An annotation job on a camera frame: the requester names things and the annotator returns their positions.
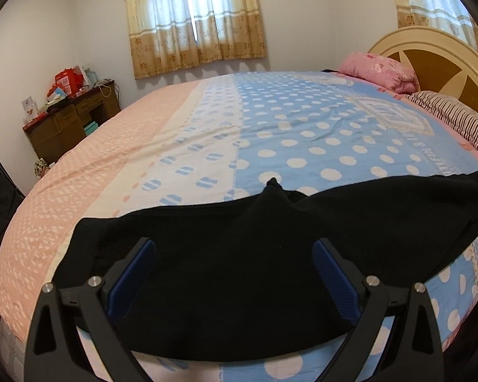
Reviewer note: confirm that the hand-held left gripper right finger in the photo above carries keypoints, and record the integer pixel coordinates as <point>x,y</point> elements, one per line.
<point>334,274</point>

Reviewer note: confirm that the striped pillow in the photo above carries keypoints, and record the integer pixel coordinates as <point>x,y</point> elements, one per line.
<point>458,117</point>

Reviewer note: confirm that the teal box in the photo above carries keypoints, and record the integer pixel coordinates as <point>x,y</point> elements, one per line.
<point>91,129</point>

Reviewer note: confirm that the floral bag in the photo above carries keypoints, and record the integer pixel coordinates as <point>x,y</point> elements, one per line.
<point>40,167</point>

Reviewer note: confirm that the bed with polka-dot quilt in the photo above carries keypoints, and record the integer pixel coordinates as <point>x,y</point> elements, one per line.
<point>263,127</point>

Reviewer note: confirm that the white printed box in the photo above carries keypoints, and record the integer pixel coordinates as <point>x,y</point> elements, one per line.
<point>29,108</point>

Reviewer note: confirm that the brown wooden desk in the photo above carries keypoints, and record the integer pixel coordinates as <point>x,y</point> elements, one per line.
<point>59,127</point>

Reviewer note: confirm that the red gift bag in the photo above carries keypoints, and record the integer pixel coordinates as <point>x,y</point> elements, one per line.
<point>67,81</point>

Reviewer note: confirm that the beige patterned window curtain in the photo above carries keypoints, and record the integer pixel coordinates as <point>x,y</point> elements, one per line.
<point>426,4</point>
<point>207,36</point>

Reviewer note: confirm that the black pants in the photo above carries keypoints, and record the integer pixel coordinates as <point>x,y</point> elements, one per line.
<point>231,266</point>

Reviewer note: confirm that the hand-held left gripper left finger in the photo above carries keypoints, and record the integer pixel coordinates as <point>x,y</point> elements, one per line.
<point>133,274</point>

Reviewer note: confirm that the pink floral pillow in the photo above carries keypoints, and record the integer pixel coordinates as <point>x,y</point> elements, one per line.
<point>376,69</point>

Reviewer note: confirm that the black folding chair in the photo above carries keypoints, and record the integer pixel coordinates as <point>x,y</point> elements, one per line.
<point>0,203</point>

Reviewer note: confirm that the cream wooden headboard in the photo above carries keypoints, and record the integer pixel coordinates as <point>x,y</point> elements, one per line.
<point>434,61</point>

